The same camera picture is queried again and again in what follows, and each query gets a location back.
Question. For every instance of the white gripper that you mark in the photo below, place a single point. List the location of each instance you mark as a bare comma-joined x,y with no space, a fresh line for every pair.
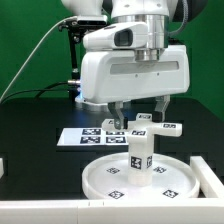
113,76

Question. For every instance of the white cross-shaped table base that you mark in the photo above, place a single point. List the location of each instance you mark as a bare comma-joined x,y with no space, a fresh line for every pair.
143,122

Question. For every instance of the white round table top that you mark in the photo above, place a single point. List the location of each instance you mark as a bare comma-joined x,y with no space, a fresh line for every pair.
116,177

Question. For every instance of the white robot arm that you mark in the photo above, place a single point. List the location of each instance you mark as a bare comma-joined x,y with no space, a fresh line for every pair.
155,13

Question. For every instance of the white marker sheet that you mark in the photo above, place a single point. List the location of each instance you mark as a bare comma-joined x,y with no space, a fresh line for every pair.
90,137

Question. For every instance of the white L-shaped corner fence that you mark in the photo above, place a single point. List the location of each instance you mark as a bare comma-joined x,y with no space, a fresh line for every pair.
206,210

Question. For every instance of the white block at left edge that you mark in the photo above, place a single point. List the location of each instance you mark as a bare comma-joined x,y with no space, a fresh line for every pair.
1,168

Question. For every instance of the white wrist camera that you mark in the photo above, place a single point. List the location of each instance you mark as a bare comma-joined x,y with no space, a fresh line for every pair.
126,35

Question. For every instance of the black camera on stand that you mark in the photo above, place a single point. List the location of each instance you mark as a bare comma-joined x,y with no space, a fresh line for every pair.
77,27

